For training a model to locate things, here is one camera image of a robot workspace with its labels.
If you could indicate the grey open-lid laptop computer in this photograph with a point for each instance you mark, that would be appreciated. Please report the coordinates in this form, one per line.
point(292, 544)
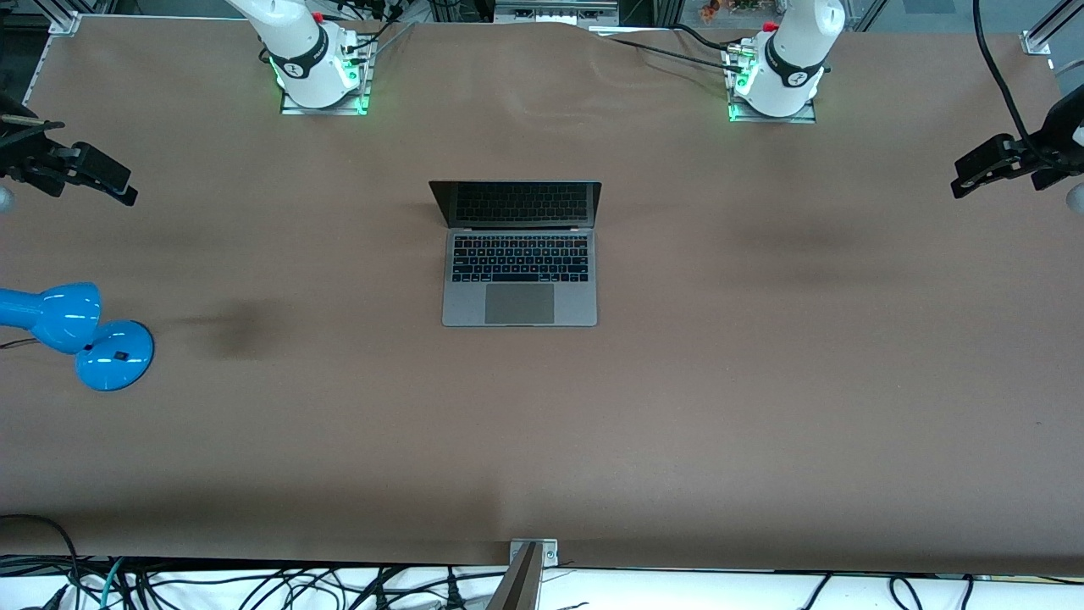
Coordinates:
point(519, 305)

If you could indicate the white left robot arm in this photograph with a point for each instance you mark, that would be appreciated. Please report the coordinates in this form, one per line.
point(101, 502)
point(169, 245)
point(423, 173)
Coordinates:
point(796, 51)

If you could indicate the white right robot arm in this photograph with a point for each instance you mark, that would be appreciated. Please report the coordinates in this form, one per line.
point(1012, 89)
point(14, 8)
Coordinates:
point(305, 68)

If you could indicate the aluminium frame profile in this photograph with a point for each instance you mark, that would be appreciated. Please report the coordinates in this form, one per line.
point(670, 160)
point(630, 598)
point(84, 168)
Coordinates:
point(63, 19)
point(1046, 34)

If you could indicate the metal post bracket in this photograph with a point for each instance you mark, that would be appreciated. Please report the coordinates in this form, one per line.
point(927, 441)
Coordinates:
point(550, 555)

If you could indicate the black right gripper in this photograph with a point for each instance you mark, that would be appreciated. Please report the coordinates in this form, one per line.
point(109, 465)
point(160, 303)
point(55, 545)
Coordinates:
point(19, 159)

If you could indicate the grey power strip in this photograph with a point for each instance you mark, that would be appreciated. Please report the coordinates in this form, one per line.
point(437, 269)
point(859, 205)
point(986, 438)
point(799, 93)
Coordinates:
point(555, 12)

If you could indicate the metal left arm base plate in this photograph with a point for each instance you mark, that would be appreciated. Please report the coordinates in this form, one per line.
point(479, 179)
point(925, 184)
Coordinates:
point(771, 119)

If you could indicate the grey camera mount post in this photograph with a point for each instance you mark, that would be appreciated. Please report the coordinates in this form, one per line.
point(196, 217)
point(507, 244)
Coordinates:
point(518, 585)

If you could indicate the blue desk lamp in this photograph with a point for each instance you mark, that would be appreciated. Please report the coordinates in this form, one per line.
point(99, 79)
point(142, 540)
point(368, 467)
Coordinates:
point(76, 322)

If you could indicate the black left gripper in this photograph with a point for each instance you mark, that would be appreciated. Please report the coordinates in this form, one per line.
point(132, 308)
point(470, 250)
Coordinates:
point(1056, 142)

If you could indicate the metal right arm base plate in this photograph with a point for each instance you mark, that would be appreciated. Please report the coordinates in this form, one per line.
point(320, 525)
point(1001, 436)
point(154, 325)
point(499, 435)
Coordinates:
point(326, 110)

